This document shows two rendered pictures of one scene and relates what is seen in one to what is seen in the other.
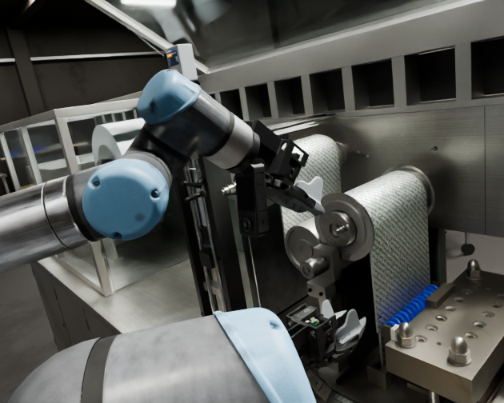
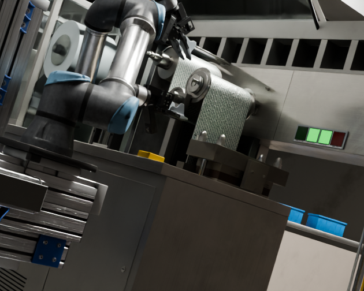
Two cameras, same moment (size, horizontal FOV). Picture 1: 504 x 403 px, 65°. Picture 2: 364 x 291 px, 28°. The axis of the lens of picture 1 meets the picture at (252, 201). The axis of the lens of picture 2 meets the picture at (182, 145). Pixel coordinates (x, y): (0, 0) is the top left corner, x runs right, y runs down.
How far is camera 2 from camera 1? 2.19 m
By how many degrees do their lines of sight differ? 19
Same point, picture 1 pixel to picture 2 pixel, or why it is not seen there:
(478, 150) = (285, 92)
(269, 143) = (181, 13)
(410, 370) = (196, 149)
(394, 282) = (211, 127)
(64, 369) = not seen: outside the picture
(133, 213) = not seen: outside the picture
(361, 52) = (256, 32)
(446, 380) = (208, 148)
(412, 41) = (278, 32)
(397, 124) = (257, 73)
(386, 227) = (218, 94)
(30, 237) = not seen: outside the picture
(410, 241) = (229, 116)
